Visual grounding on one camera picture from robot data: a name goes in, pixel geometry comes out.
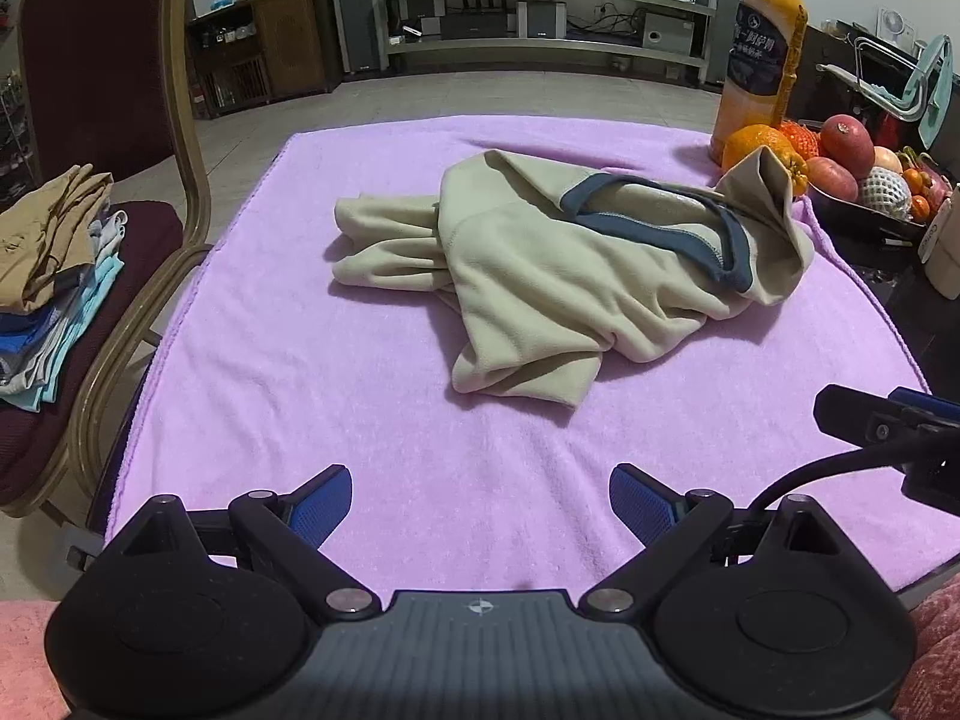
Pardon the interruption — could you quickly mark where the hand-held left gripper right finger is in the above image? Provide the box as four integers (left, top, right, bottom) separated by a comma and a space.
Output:
579, 463, 848, 620

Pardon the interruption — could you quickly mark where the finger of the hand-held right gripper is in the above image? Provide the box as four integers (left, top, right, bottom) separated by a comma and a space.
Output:
814, 384, 912, 445
889, 388, 960, 428

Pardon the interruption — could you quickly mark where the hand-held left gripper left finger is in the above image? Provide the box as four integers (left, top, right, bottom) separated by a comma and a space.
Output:
112, 463, 380, 622

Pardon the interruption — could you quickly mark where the beige garment with blue collar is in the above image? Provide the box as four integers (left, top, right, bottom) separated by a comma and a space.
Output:
332, 148, 816, 410

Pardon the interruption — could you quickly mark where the stack of folded clothes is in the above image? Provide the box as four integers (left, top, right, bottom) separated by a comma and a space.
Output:
0, 163, 128, 413

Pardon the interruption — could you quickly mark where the purple blanket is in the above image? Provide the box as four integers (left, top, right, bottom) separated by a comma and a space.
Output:
105, 114, 935, 616

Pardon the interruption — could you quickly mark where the beige cup with green lid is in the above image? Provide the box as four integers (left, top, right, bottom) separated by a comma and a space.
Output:
919, 184, 960, 301

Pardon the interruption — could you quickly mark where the black fruit tray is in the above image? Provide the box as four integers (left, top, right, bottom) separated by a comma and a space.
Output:
806, 180, 932, 247

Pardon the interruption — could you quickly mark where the foam net wrapped fruit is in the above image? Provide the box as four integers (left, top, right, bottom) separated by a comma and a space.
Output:
857, 167, 914, 220

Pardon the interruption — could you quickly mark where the pink dragon fruit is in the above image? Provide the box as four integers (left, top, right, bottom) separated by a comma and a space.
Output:
900, 148, 957, 220

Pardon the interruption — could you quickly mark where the pale red apple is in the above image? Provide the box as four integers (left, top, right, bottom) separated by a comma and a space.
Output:
804, 155, 860, 203

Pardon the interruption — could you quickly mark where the dark red apple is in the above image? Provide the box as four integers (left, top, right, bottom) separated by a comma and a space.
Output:
819, 114, 876, 181

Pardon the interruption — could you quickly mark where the orange net bag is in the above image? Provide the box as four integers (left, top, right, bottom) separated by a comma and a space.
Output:
780, 120, 822, 158

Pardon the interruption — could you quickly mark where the large orange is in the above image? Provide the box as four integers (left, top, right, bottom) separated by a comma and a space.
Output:
721, 124, 811, 196

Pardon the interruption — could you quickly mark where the teal towel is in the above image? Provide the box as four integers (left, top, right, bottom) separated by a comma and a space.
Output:
900, 36, 955, 151

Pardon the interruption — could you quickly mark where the chrome office chair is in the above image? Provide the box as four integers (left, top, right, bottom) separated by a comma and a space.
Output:
817, 34, 938, 158

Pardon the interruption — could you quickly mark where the pink fuzzy clothing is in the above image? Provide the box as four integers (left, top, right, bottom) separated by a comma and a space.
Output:
0, 585, 960, 720

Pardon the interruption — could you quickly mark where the dark low cabinet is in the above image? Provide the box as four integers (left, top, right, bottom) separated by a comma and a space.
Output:
791, 15, 901, 121

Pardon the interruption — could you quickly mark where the small white fan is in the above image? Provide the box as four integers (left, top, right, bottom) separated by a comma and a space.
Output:
876, 6, 917, 46

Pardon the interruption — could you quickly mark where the orange juice bottle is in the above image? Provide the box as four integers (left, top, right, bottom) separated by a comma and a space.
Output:
710, 0, 811, 166

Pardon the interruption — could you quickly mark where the brown wooden cabinet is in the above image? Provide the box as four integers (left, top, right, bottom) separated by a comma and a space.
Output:
184, 0, 331, 117

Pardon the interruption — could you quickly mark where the black cable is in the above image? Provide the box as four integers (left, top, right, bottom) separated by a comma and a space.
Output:
750, 448, 912, 518

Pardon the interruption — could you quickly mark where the maroon chair with gold frame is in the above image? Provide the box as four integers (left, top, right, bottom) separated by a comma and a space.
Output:
0, 0, 215, 563

